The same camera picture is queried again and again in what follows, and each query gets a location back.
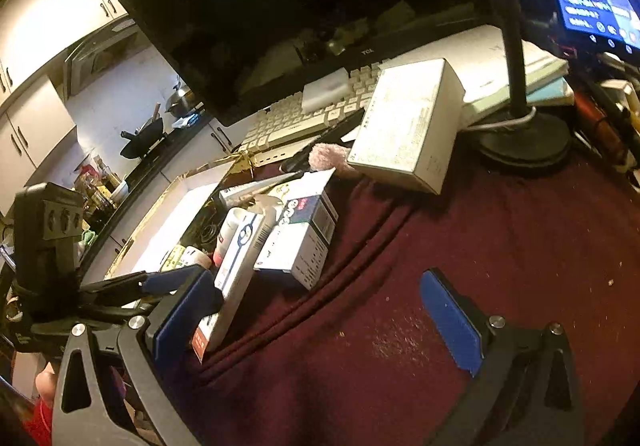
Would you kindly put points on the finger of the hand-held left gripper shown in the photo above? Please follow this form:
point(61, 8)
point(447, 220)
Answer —
point(115, 308)
point(170, 278)

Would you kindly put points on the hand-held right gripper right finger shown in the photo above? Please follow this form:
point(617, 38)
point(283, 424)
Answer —
point(450, 321)

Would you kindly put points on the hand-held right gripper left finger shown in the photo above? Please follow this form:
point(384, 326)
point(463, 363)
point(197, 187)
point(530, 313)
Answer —
point(180, 316)

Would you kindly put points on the green label white bottle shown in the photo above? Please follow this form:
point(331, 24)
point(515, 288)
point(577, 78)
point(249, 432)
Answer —
point(185, 257)

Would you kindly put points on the cardboard tray box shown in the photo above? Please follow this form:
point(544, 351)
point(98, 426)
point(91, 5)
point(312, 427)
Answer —
point(170, 221)

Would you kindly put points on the orange white toothpaste box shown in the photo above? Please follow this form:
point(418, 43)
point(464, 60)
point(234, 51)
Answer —
point(240, 266)

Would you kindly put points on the grey cream tube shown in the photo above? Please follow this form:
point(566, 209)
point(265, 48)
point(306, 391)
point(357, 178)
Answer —
point(250, 191)

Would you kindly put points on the blue and white medicine box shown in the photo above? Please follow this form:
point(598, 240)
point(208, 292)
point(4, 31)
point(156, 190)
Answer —
point(300, 236)

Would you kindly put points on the pink fuzzy pouch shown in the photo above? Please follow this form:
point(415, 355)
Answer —
point(327, 155)

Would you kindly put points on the large white cardboard box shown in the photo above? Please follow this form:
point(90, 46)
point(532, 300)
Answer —
point(405, 125)

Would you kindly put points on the long black pen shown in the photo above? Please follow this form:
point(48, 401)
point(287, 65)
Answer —
point(330, 132)

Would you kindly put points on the person's left forearm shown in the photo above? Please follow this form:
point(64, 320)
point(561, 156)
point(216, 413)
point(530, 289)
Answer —
point(37, 421)

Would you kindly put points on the person's left hand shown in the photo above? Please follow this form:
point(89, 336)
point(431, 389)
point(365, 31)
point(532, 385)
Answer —
point(47, 381)

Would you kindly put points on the maroon cloth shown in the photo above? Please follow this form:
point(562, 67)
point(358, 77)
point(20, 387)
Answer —
point(400, 276)

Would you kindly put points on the group of condiment bottles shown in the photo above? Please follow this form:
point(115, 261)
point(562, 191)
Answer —
point(97, 181)

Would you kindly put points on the white bowl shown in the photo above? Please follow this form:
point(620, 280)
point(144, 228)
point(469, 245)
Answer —
point(120, 191)

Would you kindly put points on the black kitchen countertop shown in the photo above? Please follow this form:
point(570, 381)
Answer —
point(145, 165)

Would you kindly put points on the black wok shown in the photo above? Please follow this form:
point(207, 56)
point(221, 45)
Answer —
point(145, 138)

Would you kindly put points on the lower kitchen cabinets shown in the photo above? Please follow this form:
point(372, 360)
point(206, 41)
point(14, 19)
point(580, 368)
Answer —
point(200, 140)

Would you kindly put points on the kitchen cabinets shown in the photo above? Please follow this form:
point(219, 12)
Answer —
point(200, 140)
point(50, 10)

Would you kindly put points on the steel pot with lid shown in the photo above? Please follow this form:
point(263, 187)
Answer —
point(181, 100)

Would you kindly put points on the range hood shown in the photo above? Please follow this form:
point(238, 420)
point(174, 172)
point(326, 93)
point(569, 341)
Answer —
point(100, 55)

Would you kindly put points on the white keyboard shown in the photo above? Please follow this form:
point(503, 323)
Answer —
point(290, 128)

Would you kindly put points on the upper kitchen cabinets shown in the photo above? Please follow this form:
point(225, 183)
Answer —
point(50, 10)

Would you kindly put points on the red cylindrical pen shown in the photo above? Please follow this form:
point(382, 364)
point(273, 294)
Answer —
point(595, 125)

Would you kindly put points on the white foam block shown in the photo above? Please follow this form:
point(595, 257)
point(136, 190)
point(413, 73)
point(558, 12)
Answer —
point(325, 88)

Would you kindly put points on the teal notebook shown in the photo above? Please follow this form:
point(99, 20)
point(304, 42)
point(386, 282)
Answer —
point(555, 95)

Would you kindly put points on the stack of papers and books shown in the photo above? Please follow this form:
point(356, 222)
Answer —
point(480, 70)

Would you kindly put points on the black computer monitor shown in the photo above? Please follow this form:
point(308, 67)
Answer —
point(275, 15)

